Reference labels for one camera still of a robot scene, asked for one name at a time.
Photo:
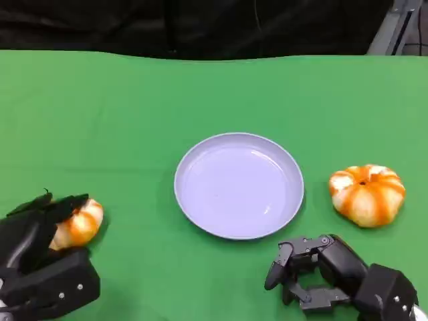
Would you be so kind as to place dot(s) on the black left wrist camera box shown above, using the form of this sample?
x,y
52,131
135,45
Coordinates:
x,y
67,277

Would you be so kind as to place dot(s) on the grey metal frame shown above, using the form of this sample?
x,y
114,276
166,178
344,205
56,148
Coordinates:
x,y
398,30

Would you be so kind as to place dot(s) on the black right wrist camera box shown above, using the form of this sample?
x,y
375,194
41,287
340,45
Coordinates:
x,y
384,291

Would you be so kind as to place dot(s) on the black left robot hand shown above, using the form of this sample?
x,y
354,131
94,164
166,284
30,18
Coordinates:
x,y
30,234

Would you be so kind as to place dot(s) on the orange white toy bread roll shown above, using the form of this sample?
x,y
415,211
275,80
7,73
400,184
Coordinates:
x,y
368,197
80,224

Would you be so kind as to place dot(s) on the lilac plate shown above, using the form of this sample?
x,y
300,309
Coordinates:
x,y
239,187

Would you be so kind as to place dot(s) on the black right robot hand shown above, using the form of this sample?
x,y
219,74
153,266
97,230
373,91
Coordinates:
x,y
337,262

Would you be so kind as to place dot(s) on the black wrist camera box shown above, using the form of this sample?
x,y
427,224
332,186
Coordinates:
x,y
384,291
67,277

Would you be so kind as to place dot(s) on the black backdrop curtain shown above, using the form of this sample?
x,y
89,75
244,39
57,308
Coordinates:
x,y
167,26

